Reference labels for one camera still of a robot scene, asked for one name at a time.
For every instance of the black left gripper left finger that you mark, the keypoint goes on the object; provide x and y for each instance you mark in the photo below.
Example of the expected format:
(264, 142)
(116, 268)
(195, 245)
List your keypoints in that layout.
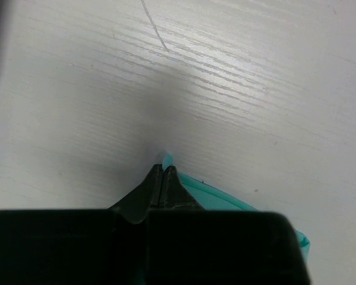
(80, 246)

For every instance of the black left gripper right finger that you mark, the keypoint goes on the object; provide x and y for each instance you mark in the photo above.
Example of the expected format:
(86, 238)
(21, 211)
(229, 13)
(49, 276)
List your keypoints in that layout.
(186, 244)

